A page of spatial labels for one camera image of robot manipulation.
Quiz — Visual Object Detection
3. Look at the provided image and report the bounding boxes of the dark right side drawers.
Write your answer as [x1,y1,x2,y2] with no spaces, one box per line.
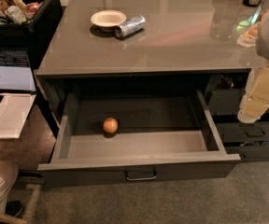
[204,74,269,161]

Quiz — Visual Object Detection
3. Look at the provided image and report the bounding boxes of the orange fruit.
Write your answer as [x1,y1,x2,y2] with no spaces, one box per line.
[103,118,119,133]

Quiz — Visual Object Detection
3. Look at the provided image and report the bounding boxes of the black shoe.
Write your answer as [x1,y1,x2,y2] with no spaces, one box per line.
[6,201,23,217]

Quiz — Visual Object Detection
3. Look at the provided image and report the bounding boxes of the silver drawer handle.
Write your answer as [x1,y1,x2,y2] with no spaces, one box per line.
[125,171,156,182]

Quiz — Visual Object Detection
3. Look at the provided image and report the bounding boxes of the wooden chair leg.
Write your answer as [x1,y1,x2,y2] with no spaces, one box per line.
[0,213,27,224]

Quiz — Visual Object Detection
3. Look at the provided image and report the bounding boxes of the clear jar of snacks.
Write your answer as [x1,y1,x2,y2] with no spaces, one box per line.
[237,21,260,48]

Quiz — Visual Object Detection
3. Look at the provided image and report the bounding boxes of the crushed silver blue can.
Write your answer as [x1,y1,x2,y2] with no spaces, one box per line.
[115,15,146,39]

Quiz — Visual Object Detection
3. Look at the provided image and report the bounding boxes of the white paper bowl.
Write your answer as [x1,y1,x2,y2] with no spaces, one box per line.
[91,10,126,32]

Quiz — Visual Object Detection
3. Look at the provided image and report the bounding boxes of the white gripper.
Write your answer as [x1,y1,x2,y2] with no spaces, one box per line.
[237,63,269,124]

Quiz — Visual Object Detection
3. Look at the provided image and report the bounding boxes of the white paper sheet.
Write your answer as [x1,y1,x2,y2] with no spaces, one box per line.
[0,93,36,139]

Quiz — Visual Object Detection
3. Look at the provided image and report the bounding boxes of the black bin of snacks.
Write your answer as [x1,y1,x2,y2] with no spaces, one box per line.
[0,0,64,53]

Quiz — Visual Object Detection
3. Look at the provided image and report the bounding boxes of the open grey top drawer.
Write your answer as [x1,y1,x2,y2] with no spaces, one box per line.
[38,91,240,187]

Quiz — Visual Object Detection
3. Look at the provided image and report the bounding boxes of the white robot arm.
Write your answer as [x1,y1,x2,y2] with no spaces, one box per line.
[237,8,269,123]

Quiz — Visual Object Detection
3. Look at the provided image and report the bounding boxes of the grey counter cabinet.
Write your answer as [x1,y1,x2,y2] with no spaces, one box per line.
[35,0,269,79]

